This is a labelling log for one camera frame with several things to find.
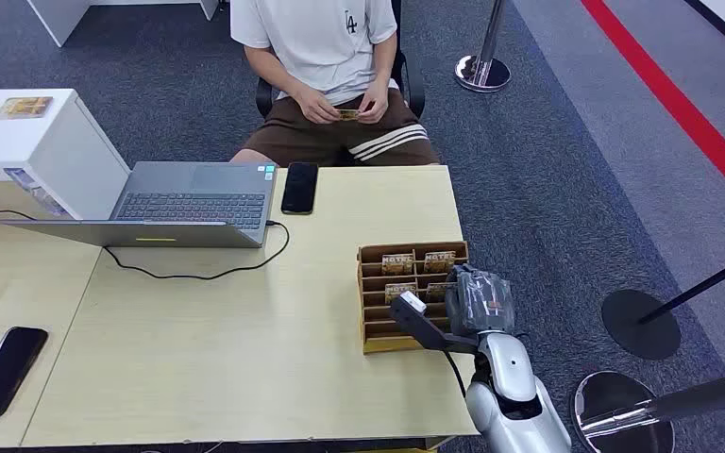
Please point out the chrome stanchion post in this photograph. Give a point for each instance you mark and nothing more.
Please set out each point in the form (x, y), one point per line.
(482, 65)

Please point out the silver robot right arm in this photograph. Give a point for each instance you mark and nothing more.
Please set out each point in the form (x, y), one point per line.
(512, 400)

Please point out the person's right forearm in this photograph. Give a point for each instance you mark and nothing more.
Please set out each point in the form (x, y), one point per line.
(278, 75)

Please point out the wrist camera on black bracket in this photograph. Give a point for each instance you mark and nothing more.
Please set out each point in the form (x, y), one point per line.
(422, 325)

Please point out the person's left hand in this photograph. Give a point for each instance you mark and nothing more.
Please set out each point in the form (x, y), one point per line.
(375, 106)

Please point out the black smartphone with white edge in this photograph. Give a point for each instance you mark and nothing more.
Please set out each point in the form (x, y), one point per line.
(6, 372)

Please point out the person's right hand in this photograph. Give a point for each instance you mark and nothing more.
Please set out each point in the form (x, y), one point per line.
(317, 107)

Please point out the grey open laptop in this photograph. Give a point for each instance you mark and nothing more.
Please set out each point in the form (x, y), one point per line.
(193, 203)

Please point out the white side cabinet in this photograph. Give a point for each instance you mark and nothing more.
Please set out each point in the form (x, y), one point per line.
(56, 150)

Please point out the black stanchion with round base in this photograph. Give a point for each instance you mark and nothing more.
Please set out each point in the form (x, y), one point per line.
(641, 325)

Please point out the person's left forearm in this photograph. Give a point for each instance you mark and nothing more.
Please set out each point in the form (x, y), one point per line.
(384, 62)

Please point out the leaflet on cabinet side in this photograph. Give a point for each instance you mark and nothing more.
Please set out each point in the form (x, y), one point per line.
(37, 191)

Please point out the wooden card holder box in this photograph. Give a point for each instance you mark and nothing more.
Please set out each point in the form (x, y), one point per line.
(375, 325)

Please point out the person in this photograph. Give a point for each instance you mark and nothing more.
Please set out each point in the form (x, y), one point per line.
(319, 44)

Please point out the stanchion with chrome round base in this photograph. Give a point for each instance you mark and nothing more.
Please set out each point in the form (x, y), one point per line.
(619, 419)

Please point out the brown hotel card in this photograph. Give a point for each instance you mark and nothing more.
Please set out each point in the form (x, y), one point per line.
(400, 292)
(437, 291)
(397, 264)
(349, 114)
(439, 262)

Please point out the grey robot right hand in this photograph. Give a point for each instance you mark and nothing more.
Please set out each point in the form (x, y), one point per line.
(480, 303)

